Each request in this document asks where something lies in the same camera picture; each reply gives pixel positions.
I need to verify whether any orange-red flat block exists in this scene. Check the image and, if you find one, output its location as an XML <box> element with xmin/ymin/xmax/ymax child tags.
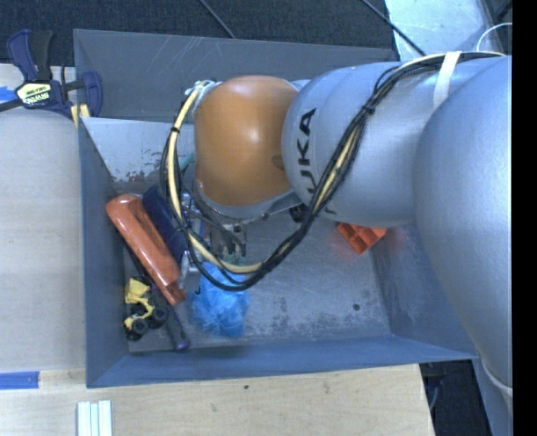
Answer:
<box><xmin>104</xmin><ymin>193</ymin><xmax>188</xmax><ymax>307</ymax></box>

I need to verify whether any pale wood board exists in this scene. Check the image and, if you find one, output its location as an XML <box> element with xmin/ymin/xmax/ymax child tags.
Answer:
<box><xmin>0</xmin><ymin>105</ymin><xmax>88</xmax><ymax>374</ymax></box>

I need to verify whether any grey metal bin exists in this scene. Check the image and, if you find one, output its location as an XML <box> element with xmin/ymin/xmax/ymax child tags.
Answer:
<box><xmin>72</xmin><ymin>28</ymin><xmax>481</xmax><ymax>389</ymax></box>

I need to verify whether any blue crumpled cloth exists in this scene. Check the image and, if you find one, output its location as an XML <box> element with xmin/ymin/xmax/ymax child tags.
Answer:
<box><xmin>189</xmin><ymin>261</ymin><xmax>252</xmax><ymax>340</ymax></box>

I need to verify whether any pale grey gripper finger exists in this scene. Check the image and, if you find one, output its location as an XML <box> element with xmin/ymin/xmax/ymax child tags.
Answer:
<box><xmin>179</xmin><ymin>250</ymin><xmax>193</xmax><ymax>291</ymax></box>

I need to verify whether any yellow toy truck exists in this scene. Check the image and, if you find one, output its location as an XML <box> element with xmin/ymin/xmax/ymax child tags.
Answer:
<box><xmin>122</xmin><ymin>277</ymin><xmax>170</xmax><ymax>342</ymax></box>

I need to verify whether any orange ribbed plastic block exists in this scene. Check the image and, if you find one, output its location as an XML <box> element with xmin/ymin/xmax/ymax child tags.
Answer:
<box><xmin>335</xmin><ymin>221</ymin><xmax>389</xmax><ymax>256</ymax></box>

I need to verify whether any dark blue flat block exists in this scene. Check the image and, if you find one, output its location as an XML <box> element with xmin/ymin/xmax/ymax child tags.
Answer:
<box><xmin>141</xmin><ymin>184</ymin><xmax>190</xmax><ymax>268</ymax></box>

